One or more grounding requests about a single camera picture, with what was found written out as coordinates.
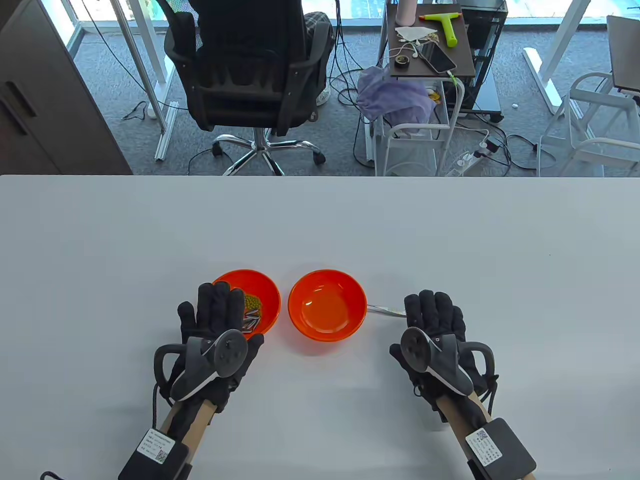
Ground person's left hand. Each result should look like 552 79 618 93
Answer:
160 281 265 413

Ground person's right hand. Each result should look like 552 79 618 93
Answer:
389 290 493 423

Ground orange bowl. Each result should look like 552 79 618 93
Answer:
288 269 368 342
212 269 282 337

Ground black labelled right forearm box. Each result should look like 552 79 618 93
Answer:
465 417 538 480

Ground person's left forearm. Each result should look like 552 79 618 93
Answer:
159 397 220 468

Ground black labelled left forearm box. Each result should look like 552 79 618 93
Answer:
118 427 193 480

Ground grey right hand controller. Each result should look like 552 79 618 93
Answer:
401 326 499 399

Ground white power strip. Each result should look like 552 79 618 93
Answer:
445 149 490 177

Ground white desk leg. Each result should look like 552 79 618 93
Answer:
110 0 180 162
522 0 592 116

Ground black office chair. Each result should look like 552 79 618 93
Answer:
164 0 335 177

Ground purple cloth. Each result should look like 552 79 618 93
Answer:
356 65 437 135

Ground black smartphone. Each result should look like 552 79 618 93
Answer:
417 42 458 75

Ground white cart with brown top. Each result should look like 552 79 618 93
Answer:
372 2 477 177

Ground dark brown cabinet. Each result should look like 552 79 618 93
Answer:
0 0 134 176

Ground white earphones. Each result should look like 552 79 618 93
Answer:
388 42 427 62

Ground green squeegee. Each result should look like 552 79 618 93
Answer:
419 12 462 48

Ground white face mask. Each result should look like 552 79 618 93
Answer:
395 26 440 43

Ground black equipment rack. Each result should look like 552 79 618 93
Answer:
457 0 509 124

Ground grey panel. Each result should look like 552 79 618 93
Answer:
606 15 640 94

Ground white frame chair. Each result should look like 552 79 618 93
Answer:
537 72 640 177

